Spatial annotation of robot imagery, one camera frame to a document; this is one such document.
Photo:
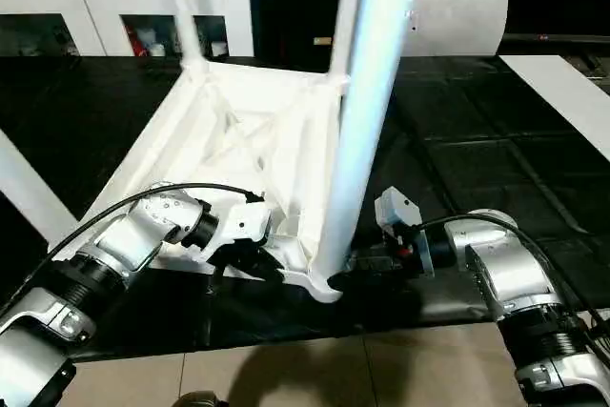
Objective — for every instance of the white plastic table top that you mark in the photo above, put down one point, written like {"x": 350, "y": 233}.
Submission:
{"x": 181, "y": 116}

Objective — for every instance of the white plastic table leg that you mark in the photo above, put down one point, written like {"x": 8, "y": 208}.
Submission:
{"x": 183, "y": 21}
{"x": 24, "y": 190}
{"x": 345, "y": 21}
{"x": 367, "y": 92}

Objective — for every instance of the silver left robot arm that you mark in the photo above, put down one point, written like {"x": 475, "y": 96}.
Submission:
{"x": 128, "y": 235}

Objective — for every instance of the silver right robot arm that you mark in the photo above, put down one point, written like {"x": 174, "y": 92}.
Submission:
{"x": 514, "y": 273}

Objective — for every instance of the white plastic upturned table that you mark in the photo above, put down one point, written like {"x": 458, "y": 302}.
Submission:
{"x": 476, "y": 140}

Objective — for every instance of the dark robot leg part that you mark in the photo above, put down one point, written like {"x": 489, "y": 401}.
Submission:
{"x": 200, "y": 400}

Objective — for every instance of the white cup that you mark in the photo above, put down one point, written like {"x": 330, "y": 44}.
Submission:
{"x": 217, "y": 48}

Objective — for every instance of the yellow label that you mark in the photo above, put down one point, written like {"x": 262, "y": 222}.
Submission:
{"x": 323, "y": 40}

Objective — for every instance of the white board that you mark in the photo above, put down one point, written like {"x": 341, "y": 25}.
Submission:
{"x": 562, "y": 92}

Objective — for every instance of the red bottle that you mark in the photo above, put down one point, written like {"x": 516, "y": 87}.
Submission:
{"x": 136, "y": 42}

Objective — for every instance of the grey cushion with holes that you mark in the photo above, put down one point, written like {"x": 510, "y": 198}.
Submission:
{"x": 457, "y": 21}

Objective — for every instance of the black screen with red light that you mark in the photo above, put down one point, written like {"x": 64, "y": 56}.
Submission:
{"x": 557, "y": 38}

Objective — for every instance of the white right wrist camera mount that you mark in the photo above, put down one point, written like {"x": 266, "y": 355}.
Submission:
{"x": 395, "y": 204}

